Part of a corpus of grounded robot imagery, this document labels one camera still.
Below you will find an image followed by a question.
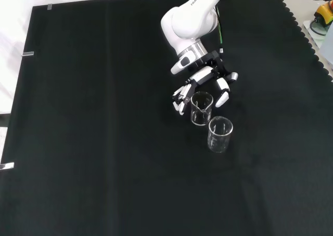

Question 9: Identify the grey box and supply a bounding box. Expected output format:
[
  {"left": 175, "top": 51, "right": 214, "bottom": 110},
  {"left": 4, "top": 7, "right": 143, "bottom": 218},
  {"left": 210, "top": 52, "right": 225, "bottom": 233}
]
[{"left": 318, "top": 22, "right": 333, "bottom": 67}]

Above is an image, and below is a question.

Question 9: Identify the green cable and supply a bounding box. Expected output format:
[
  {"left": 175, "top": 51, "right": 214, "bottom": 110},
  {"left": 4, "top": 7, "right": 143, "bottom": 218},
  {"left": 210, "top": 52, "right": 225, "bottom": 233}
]
[{"left": 214, "top": 0, "right": 247, "bottom": 54}]

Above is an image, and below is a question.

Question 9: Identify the yellow stop button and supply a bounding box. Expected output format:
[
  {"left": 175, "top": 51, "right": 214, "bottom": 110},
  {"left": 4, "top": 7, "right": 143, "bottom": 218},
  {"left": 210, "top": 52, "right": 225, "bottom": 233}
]
[{"left": 313, "top": 0, "right": 333, "bottom": 28}]

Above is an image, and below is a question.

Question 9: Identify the pale board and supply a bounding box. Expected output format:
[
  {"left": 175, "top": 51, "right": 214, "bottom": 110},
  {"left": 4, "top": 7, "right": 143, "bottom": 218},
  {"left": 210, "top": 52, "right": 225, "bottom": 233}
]
[{"left": 302, "top": 19, "right": 326, "bottom": 49}]

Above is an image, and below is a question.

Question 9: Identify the black stop button cable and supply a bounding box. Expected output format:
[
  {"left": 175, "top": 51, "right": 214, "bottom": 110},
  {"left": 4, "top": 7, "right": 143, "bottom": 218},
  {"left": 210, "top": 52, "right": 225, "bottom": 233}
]
[{"left": 309, "top": 19, "right": 326, "bottom": 36}]

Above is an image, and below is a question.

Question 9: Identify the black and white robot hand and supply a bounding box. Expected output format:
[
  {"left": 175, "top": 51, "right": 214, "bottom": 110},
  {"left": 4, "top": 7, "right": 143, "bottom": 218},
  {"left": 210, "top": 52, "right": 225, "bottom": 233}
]
[{"left": 171, "top": 50, "right": 239, "bottom": 117}]

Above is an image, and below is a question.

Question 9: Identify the clear glass beaker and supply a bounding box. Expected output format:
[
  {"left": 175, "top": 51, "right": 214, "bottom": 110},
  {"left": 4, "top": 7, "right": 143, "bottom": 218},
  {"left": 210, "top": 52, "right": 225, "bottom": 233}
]
[
  {"left": 190, "top": 91, "right": 214, "bottom": 127},
  {"left": 207, "top": 115, "right": 234, "bottom": 153}
]

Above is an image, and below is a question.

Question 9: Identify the black bench cloth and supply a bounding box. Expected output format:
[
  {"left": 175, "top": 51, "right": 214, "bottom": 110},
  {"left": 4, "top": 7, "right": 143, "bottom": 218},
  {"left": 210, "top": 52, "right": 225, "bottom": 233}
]
[{"left": 0, "top": 0, "right": 333, "bottom": 236}]

